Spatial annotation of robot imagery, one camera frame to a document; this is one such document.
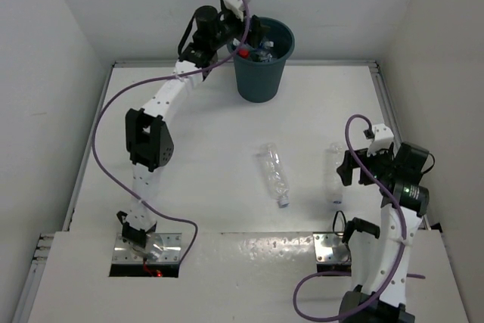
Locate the left aluminium rail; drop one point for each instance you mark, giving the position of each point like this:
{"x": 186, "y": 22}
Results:
{"x": 54, "y": 199}

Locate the dark teal plastic bin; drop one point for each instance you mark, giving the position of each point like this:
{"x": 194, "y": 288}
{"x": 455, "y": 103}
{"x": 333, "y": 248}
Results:
{"x": 259, "y": 82}

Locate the red cap bottle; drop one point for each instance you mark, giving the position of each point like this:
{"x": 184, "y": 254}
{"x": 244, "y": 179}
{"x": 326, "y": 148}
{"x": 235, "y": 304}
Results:
{"x": 244, "y": 53}

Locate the metal base plate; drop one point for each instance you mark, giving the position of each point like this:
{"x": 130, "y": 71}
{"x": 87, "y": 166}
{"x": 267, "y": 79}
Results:
{"x": 330, "y": 249}
{"x": 160, "y": 249}

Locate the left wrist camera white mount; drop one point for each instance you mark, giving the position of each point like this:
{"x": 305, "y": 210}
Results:
{"x": 237, "y": 7}

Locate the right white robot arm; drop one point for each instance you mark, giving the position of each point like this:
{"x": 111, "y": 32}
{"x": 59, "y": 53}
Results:
{"x": 380, "y": 253}

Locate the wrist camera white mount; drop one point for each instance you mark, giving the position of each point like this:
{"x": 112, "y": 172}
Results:
{"x": 381, "y": 137}
{"x": 237, "y": 7}

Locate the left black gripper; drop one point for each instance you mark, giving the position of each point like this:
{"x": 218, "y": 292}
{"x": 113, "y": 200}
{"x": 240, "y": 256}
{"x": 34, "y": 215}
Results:
{"x": 256, "y": 32}

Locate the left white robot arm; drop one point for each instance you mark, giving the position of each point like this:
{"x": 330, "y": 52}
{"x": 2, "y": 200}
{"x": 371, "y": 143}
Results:
{"x": 148, "y": 140}

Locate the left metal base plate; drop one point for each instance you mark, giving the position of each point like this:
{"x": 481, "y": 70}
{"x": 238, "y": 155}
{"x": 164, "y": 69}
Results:
{"x": 160, "y": 249}

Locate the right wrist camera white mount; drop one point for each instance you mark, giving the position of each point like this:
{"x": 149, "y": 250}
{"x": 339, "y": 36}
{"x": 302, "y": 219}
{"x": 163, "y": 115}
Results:
{"x": 381, "y": 137}

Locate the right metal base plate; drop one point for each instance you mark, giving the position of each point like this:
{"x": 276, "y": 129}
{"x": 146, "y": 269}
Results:
{"x": 330, "y": 249}

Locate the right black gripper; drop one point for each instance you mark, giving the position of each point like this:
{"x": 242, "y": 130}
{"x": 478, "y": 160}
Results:
{"x": 345, "y": 169}

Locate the tall water bottle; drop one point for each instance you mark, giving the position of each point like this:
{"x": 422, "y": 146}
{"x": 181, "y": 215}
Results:
{"x": 264, "y": 53}

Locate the crushed clear bottle lying centre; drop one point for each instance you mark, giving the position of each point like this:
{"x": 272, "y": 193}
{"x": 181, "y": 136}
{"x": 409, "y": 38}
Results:
{"x": 273, "y": 174}

